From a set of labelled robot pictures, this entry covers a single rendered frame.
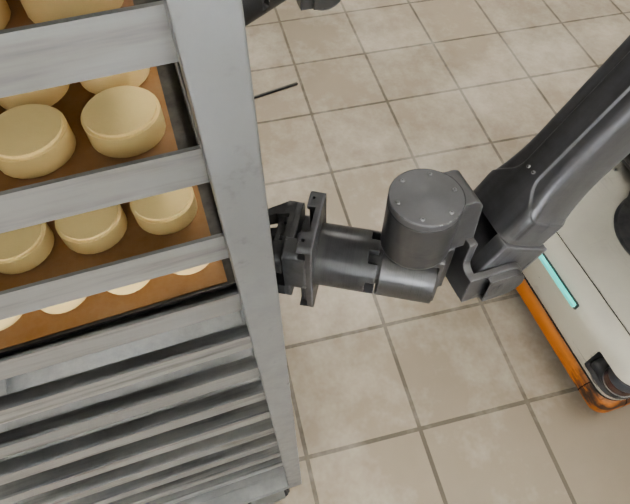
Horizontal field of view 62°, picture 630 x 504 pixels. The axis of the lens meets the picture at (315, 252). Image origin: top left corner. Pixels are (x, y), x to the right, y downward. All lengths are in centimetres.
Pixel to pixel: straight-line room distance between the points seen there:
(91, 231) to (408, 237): 24
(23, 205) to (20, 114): 7
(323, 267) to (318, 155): 146
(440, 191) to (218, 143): 19
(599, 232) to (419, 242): 116
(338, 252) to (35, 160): 24
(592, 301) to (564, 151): 99
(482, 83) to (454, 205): 190
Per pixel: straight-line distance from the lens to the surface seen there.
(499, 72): 236
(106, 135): 35
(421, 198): 40
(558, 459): 153
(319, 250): 45
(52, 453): 79
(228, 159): 29
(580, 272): 144
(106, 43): 27
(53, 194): 34
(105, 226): 42
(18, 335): 52
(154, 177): 33
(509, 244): 46
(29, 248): 44
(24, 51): 28
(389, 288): 46
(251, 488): 125
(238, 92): 26
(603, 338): 139
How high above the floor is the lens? 138
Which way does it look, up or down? 57 degrees down
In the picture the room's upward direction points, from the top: straight up
